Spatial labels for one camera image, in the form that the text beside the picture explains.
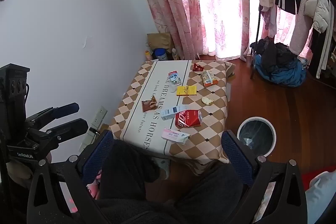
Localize checkered brown white tablecloth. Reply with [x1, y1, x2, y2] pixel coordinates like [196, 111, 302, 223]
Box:
[109, 59, 235, 164]

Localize white cloth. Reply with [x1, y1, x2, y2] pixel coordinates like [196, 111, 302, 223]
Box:
[304, 172, 336, 224]

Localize white puffer jacket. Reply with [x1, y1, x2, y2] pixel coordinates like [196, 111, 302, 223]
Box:
[304, 0, 332, 33]

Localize black clothes rack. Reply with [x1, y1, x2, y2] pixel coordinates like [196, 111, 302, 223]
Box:
[248, 0, 265, 80]

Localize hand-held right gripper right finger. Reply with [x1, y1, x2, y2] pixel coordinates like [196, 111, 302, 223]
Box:
[220, 130, 309, 224]

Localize brown snack wrapper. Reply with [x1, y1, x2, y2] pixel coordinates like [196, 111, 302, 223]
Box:
[142, 98, 158, 111]

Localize pink patterned sheet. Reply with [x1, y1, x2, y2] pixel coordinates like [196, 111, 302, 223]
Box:
[60, 172, 104, 214]

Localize black clothes pile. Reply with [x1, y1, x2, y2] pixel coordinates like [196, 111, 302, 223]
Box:
[250, 36, 300, 75]

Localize blue canister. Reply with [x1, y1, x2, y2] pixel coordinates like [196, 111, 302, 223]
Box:
[154, 48, 168, 61]

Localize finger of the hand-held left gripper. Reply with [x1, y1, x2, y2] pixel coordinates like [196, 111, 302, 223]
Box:
[26, 102, 80, 128]
[26, 118, 89, 147]

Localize dark pants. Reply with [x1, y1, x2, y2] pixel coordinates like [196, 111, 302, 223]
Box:
[87, 139, 252, 224]

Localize black bin liner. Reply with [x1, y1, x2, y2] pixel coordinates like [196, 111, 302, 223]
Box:
[240, 120, 272, 151]

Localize lilac hanging garment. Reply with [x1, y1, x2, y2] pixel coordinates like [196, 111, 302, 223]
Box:
[262, 5, 277, 35]

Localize yellow flat box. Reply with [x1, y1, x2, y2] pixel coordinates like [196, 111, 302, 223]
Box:
[176, 85, 198, 96]

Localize blue jacket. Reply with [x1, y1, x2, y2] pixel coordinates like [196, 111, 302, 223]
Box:
[253, 53, 307, 87]

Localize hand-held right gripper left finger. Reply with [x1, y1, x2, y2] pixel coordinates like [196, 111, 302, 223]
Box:
[26, 130, 116, 224]

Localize blue white milk carton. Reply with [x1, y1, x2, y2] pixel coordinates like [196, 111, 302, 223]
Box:
[168, 70, 183, 85]

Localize red blanket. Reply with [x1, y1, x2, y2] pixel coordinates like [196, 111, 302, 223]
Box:
[301, 165, 336, 188]

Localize red soda can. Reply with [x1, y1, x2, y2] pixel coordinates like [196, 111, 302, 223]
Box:
[175, 109, 203, 128]

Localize white wall socket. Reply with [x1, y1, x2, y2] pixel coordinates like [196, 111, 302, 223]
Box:
[91, 106, 108, 128]

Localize white power strip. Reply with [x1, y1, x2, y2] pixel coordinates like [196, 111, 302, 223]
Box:
[79, 127, 101, 152]

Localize brown paper bag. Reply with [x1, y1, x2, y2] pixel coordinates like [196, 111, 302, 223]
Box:
[147, 33, 174, 56]

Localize white round trash bin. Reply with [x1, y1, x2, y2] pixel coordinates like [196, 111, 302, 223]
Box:
[237, 117, 277, 157]

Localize orange snack packet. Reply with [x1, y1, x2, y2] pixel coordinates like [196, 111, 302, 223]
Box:
[201, 70, 218, 87]

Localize small blue white box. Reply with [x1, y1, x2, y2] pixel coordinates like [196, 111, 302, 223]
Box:
[161, 106, 187, 121]

